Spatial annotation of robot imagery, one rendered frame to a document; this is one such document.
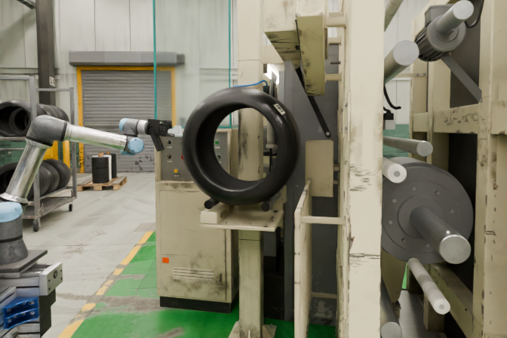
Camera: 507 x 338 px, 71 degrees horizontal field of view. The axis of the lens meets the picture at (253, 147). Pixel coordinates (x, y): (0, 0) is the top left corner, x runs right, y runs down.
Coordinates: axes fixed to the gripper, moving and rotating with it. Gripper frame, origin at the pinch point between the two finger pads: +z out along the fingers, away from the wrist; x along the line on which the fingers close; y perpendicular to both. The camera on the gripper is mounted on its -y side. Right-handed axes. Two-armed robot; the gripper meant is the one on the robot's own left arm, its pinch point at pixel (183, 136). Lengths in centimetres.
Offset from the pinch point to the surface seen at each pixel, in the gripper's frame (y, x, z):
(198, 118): 10.6, -11.9, 11.3
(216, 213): -33.8, -10.0, 25.1
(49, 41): 161, 689, -705
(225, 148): -9, 60, 6
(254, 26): 65, 27, 25
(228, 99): 20.9, -11.9, 25.5
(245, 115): 14.4, 26.9, 25.1
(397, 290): -78, 45, 124
